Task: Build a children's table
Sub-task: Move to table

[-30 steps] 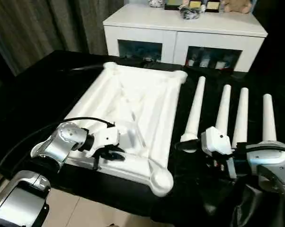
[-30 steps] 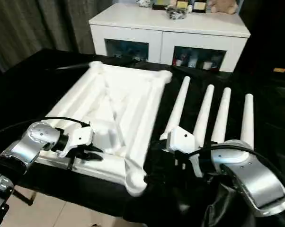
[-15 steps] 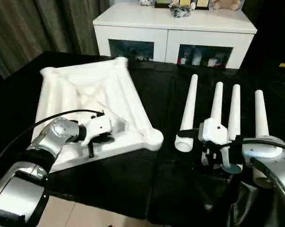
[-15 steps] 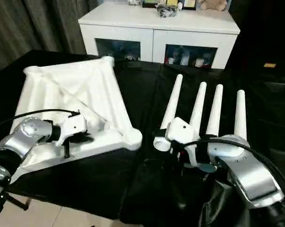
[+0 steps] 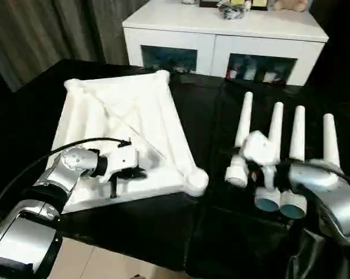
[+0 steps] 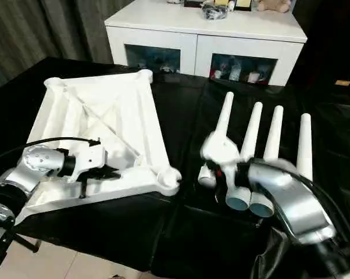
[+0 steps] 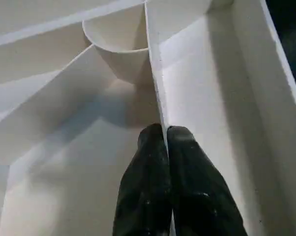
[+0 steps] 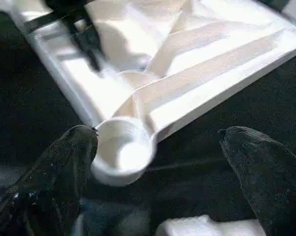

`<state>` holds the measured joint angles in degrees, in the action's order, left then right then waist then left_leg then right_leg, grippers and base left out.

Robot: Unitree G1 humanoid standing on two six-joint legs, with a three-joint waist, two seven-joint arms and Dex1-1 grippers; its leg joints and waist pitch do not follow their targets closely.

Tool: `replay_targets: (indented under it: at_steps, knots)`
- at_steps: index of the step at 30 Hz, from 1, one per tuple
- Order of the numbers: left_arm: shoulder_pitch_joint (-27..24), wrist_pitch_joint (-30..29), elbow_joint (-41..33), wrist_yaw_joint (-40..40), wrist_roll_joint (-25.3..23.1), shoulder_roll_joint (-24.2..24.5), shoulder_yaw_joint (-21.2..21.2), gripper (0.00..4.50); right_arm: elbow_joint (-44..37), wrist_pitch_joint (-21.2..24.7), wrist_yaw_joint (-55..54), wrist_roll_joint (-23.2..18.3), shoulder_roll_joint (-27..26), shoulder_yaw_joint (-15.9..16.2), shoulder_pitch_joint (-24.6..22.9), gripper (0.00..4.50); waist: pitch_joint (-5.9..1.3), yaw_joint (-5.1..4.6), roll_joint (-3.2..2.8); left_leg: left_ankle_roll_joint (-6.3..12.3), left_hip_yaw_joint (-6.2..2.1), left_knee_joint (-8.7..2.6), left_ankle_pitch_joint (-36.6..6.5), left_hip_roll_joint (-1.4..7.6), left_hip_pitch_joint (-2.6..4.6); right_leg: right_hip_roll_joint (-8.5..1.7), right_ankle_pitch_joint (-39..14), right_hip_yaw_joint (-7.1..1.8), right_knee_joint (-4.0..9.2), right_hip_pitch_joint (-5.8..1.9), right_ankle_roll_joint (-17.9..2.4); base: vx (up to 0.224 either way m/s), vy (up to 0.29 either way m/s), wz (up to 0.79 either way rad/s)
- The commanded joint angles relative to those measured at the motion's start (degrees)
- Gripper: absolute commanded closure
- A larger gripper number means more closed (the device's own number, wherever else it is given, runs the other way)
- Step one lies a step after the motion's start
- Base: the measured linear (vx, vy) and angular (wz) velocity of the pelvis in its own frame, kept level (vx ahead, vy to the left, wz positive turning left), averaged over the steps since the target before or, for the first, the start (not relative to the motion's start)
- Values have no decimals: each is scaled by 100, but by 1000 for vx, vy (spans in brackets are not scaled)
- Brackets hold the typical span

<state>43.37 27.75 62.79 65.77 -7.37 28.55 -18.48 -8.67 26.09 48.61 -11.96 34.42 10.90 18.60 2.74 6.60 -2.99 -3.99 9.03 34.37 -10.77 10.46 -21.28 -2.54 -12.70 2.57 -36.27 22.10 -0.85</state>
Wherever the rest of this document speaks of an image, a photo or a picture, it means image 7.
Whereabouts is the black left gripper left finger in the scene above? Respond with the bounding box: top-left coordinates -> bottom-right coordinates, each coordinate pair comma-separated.
113,123 -> 173,236

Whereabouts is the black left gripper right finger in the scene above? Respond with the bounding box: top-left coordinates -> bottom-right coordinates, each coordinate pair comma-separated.
167,125 -> 248,236

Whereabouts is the white plastic table top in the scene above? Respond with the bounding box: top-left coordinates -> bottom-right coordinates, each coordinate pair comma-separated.
0,0 -> 296,236

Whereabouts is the black mat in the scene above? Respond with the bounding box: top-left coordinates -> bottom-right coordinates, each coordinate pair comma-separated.
265,0 -> 296,108

